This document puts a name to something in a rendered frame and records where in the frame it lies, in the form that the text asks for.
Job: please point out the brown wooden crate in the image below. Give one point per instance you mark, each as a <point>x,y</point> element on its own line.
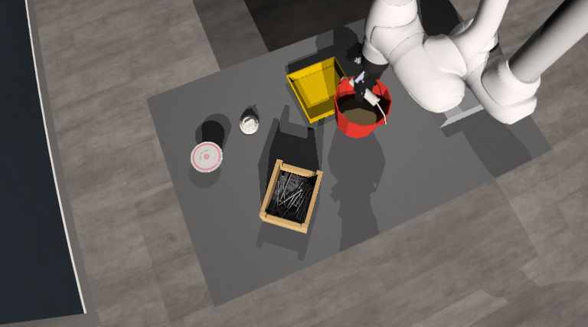
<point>293,185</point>

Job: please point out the yellow shallow tray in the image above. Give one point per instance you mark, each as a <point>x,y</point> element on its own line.
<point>315,88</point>

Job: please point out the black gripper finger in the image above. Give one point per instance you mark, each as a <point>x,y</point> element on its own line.
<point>373,82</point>
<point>363,84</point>

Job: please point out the grey kitchen timer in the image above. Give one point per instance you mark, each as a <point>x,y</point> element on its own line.
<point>249,124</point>

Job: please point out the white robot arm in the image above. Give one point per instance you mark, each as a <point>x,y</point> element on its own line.
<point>435,69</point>

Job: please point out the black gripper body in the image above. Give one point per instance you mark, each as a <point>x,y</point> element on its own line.
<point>369,67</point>

